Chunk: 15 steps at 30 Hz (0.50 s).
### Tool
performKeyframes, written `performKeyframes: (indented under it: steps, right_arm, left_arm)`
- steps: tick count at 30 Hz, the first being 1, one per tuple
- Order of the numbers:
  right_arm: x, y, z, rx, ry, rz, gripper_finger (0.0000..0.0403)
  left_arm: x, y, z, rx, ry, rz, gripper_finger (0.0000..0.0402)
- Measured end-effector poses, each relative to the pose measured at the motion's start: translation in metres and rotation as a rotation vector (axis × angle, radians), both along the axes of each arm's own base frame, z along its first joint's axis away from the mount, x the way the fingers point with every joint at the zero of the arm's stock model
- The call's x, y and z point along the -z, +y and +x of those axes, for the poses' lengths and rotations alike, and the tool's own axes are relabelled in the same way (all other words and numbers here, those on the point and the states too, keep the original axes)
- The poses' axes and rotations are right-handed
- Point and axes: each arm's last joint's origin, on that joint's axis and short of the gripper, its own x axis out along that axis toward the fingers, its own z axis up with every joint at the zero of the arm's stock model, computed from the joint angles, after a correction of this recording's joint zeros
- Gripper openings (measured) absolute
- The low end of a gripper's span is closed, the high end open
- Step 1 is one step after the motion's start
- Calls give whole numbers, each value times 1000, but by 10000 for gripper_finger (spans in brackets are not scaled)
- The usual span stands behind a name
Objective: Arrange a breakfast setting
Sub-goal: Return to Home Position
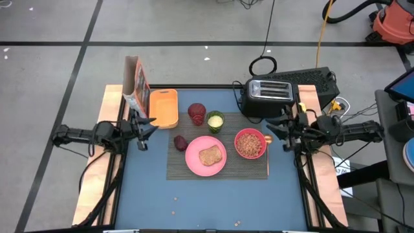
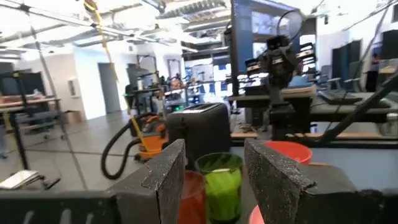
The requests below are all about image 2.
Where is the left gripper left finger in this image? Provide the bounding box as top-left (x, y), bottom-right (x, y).
top-left (105, 139), bottom-right (187, 224)

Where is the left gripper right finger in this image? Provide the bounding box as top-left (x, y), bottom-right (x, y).
top-left (244, 138), bottom-right (358, 224)

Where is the pink plate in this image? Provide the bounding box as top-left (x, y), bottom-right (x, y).
top-left (248, 205), bottom-right (265, 224)

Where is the red faceted cup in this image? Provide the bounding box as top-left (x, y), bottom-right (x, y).
top-left (177, 170), bottom-right (206, 224)

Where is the orange shop vacuum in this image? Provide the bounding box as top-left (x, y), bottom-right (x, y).
top-left (133, 113), bottom-right (169, 162)
top-left (101, 111), bottom-right (159, 180)

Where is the red bowl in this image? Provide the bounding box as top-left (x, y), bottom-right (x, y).
top-left (263, 140), bottom-right (313, 166)

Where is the blue-screen monitor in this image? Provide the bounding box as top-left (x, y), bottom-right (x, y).
top-left (230, 0), bottom-right (318, 96)

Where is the green faceted cup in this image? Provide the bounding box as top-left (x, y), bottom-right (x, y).
top-left (195, 152), bottom-right (244, 224)

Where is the black keyboard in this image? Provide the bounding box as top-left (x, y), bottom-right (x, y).
top-left (317, 89), bottom-right (363, 105)

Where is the black toaster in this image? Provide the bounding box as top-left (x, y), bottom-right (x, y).
top-left (164, 102), bottom-right (231, 170)

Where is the grey desk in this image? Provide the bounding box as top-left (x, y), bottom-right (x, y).
top-left (228, 90), bottom-right (398, 124)

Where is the yellow hanging cable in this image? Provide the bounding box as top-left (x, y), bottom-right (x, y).
top-left (83, 0), bottom-right (147, 153)

